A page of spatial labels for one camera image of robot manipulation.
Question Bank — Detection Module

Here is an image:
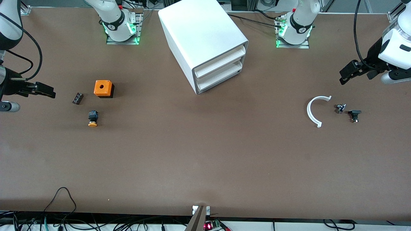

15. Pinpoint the orange mushroom push button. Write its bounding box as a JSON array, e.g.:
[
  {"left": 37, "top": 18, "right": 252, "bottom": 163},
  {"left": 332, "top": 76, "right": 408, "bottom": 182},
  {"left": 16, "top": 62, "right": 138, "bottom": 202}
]
[{"left": 88, "top": 110, "right": 99, "bottom": 128}]

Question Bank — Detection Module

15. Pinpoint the circuit board with red light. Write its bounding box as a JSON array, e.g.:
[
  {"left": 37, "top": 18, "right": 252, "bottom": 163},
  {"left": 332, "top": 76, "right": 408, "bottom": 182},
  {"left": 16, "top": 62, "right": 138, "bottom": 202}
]
[{"left": 204, "top": 219, "right": 230, "bottom": 231}]

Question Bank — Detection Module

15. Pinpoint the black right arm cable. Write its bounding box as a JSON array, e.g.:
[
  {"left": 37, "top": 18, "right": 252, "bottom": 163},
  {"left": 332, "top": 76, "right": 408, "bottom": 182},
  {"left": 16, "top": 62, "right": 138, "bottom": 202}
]
[{"left": 0, "top": 12, "right": 43, "bottom": 81}]

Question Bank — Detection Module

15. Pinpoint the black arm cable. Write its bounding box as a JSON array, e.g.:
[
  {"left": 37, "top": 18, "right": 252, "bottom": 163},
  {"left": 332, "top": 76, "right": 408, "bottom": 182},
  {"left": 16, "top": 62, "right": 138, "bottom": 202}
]
[
  {"left": 0, "top": 12, "right": 43, "bottom": 81},
  {"left": 353, "top": 0, "right": 377, "bottom": 70}
]

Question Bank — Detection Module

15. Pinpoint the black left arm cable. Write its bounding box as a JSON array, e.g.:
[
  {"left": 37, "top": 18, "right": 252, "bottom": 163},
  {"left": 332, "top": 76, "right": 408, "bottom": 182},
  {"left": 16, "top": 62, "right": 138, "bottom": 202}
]
[{"left": 353, "top": 0, "right": 377, "bottom": 70}]

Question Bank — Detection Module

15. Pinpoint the white curved plastic bracket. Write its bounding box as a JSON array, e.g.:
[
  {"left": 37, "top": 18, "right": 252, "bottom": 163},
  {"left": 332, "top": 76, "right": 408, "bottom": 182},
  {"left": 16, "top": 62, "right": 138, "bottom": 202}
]
[{"left": 307, "top": 95, "right": 332, "bottom": 128}]

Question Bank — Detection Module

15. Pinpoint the orange button enclosure box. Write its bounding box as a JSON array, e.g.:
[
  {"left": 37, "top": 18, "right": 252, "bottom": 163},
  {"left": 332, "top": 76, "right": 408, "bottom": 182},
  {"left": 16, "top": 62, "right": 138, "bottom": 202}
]
[{"left": 94, "top": 80, "right": 115, "bottom": 98}]

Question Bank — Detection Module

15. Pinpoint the black looped cable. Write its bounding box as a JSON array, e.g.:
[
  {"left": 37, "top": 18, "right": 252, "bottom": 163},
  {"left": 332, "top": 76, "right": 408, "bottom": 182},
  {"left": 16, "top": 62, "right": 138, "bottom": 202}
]
[{"left": 43, "top": 187, "right": 77, "bottom": 214}]

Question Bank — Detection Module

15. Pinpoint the black cable across table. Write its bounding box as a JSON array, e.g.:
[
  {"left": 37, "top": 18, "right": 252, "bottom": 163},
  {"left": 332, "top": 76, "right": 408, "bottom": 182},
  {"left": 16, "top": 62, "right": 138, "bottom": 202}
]
[{"left": 227, "top": 13, "right": 284, "bottom": 29}]

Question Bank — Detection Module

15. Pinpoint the tangled cable bundle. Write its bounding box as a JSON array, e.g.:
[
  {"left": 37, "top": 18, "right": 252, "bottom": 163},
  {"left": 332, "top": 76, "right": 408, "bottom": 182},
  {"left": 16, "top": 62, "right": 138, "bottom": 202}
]
[{"left": 0, "top": 210, "right": 193, "bottom": 231}]

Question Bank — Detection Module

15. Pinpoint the black curled cable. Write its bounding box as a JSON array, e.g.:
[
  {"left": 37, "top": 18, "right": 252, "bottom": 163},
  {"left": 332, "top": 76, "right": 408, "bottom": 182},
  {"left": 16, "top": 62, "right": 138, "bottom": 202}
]
[{"left": 322, "top": 219, "right": 355, "bottom": 231}]

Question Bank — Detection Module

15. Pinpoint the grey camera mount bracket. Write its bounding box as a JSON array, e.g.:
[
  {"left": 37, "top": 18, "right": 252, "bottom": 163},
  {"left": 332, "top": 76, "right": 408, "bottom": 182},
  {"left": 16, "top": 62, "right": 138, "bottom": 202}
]
[{"left": 184, "top": 205, "right": 211, "bottom": 231}]

